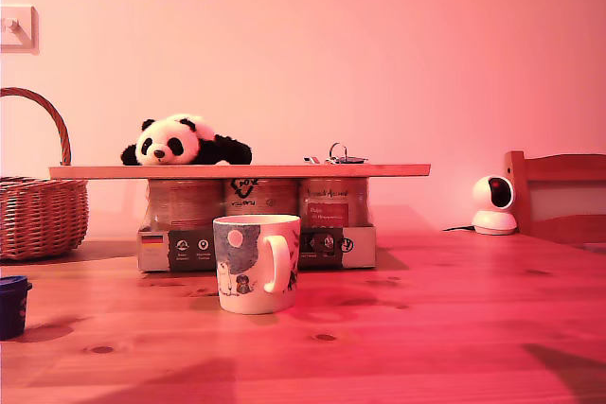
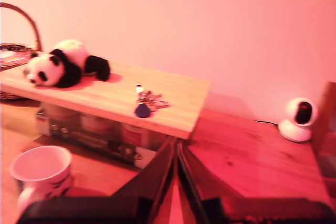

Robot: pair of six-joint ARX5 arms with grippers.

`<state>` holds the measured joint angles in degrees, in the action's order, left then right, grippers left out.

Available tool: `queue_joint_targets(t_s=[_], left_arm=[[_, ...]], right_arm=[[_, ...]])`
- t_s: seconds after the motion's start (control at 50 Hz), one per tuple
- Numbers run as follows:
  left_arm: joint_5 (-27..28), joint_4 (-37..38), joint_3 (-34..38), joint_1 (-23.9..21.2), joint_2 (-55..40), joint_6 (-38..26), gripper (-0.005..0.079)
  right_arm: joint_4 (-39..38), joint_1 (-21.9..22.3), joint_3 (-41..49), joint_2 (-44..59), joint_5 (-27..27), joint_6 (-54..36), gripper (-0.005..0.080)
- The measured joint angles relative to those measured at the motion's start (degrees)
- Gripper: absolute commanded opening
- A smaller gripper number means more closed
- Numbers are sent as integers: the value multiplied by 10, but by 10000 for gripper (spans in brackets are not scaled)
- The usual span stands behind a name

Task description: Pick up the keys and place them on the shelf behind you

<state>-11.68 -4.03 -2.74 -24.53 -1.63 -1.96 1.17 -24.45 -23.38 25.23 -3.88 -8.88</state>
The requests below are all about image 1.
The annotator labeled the bunch of keys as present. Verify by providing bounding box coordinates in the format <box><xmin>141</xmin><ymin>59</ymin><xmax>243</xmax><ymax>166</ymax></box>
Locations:
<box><xmin>302</xmin><ymin>141</ymin><xmax>370</xmax><ymax>167</ymax></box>

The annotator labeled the wooden shelf board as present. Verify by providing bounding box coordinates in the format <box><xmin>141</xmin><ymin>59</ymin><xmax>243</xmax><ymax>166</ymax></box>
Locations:
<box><xmin>48</xmin><ymin>164</ymin><xmax>432</xmax><ymax>181</ymax></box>

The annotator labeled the can with red label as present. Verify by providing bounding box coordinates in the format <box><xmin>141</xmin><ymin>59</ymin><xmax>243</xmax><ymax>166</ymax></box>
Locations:
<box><xmin>297</xmin><ymin>178</ymin><xmax>369</xmax><ymax>229</ymax></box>

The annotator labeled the can with recycling print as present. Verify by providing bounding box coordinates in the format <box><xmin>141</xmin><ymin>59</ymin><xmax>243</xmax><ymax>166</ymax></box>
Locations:
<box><xmin>223</xmin><ymin>179</ymin><xmax>299</xmax><ymax>218</ymax></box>

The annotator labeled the white illustrated mug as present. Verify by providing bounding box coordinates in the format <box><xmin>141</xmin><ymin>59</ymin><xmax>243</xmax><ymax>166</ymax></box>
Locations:
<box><xmin>211</xmin><ymin>214</ymin><xmax>302</xmax><ymax>315</ymax></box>

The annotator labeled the can with plain label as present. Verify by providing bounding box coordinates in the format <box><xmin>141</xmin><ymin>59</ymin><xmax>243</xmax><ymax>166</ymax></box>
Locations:
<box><xmin>146</xmin><ymin>179</ymin><xmax>224</xmax><ymax>231</ymax></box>

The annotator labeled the cardboard can tray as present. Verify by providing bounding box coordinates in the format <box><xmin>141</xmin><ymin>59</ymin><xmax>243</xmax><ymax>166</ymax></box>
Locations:
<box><xmin>136</xmin><ymin>222</ymin><xmax>378</xmax><ymax>272</ymax></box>

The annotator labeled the panda plush toy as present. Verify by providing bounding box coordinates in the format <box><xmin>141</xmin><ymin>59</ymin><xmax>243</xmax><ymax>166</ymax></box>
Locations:
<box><xmin>119</xmin><ymin>113</ymin><xmax>253</xmax><ymax>167</ymax></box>

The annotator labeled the wooden chair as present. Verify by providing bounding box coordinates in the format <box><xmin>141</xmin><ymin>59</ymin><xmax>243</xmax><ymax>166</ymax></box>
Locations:
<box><xmin>504</xmin><ymin>150</ymin><xmax>606</xmax><ymax>247</ymax></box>

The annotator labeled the blue lidded container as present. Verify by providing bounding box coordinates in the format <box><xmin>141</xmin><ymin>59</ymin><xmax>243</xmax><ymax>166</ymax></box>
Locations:
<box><xmin>0</xmin><ymin>274</ymin><xmax>33</xmax><ymax>342</ymax></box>

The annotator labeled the white security camera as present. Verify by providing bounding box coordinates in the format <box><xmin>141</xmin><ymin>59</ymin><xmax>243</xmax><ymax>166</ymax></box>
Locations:
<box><xmin>471</xmin><ymin>174</ymin><xmax>518</xmax><ymax>237</ymax></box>

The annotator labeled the wicker basket with handle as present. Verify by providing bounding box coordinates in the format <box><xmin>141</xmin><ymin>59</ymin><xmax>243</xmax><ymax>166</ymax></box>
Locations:
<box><xmin>0</xmin><ymin>86</ymin><xmax>90</xmax><ymax>261</ymax></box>

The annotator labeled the white wall switch plate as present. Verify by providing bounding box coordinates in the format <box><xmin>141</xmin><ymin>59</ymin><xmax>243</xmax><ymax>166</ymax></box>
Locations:
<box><xmin>0</xmin><ymin>5</ymin><xmax>40</xmax><ymax>55</ymax></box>

